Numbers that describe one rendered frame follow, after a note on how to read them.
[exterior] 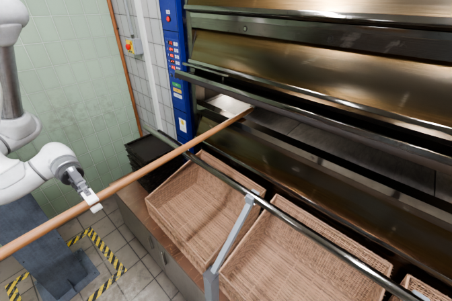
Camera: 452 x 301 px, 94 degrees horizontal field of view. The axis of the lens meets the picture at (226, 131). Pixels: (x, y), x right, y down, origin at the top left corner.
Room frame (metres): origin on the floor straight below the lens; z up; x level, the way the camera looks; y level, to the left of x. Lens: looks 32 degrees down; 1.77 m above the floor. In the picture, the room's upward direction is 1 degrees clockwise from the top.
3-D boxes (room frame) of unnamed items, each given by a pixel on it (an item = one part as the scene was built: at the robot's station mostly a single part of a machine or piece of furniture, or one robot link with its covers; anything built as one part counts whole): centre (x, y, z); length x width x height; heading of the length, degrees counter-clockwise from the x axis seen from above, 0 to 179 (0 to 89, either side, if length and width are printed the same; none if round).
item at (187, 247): (0.84, 0.13, 0.72); 0.56 x 0.49 x 0.28; 47
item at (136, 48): (1.61, 0.67, 1.46); 0.10 x 0.07 x 0.10; 49
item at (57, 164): (0.61, 0.61, 1.20); 0.09 x 0.06 x 0.09; 140
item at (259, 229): (0.45, -0.33, 0.72); 0.56 x 0.49 x 0.28; 48
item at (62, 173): (0.56, 0.56, 1.20); 0.09 x 0.07 x 0.08; 50
